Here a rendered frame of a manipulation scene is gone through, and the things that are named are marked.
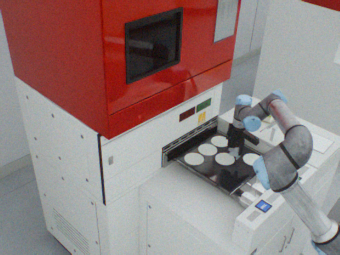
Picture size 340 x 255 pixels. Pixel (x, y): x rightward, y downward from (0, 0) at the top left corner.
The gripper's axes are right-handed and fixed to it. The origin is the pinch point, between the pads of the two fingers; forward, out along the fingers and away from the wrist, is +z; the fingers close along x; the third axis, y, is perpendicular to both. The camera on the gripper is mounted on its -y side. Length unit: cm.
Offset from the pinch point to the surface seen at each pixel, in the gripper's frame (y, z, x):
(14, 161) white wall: 159, 81, -86
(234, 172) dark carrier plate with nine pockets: 3.2, 1.6, 10.5
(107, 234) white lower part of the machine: 65, 31, 28
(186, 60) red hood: 30, -53, 0
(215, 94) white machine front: 11.9, -21.3, -26.7
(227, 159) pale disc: 5.2, 1.4, 0.3
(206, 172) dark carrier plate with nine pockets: 17.1, 1.6, 10.9
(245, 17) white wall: -52, 31, -312
